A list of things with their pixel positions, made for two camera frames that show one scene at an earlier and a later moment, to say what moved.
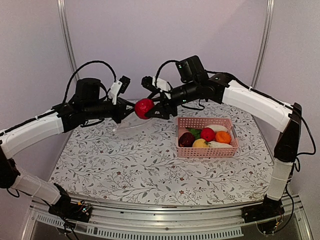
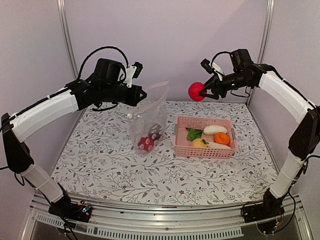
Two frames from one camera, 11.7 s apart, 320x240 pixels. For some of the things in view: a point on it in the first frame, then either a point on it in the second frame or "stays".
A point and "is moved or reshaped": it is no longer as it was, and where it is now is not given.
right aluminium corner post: (270, 7) stays
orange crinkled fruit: (223, 137) stays
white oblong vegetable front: (214, 144) stays
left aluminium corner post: (63, 13) stays
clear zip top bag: (133, 120) is moved or reshaped
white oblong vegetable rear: (217, 128) stays
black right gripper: (163, 108) → (216, 85)
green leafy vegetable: (196, 132) stays
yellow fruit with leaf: (200, 143) stays
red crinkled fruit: (143, 106) → (146, 143)
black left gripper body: (93, 110) → (110, 93)
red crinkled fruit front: (208, 134) is moved or reshaped
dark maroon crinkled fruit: (186, 139) → (155, 132)
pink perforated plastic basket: (182, 123) stays
